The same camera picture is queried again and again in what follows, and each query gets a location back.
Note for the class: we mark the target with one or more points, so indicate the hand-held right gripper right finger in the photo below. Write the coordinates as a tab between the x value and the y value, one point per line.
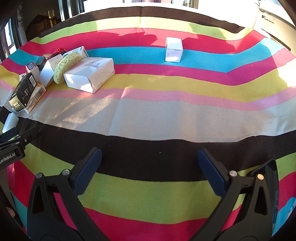
211	173

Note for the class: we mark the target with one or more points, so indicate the metal sliding door frame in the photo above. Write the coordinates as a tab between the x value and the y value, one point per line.
67	9

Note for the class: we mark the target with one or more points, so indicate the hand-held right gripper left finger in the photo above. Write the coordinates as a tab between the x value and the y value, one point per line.
89	172

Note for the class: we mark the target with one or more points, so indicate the white washing machine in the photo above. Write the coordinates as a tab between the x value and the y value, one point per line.
272	20

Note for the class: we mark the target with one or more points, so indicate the dark window frame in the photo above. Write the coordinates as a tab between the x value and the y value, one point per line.
13	34

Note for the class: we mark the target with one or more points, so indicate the long white barcoded box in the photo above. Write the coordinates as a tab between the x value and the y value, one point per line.
35	96

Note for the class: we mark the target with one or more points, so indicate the small white cube box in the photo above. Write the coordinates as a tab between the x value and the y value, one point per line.
174	49

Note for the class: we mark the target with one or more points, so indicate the colourful striped cloth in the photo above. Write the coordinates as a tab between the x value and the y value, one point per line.
148	115

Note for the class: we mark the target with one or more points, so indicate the dark wooden furniture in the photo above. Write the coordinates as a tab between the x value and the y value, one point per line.
41	23

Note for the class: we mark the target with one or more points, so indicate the orange white box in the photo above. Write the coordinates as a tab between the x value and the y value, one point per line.
46	56

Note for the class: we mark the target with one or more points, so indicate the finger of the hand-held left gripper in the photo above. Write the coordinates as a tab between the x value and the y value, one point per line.
27	137
9	134

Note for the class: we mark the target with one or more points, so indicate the tiny white box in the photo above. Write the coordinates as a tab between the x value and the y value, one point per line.
22	76

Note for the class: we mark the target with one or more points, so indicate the red and white tissue pack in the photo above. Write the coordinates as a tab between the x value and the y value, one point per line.
31	68

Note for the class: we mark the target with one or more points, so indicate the white foam block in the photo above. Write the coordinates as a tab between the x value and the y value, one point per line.
11	121

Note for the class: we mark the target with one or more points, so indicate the large white box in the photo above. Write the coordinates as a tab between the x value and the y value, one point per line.
89	74

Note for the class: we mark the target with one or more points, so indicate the yellow-green sponge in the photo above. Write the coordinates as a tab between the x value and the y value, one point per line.
63	67

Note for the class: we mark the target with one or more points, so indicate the white box with black logo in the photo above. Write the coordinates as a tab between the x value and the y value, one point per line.
46	73

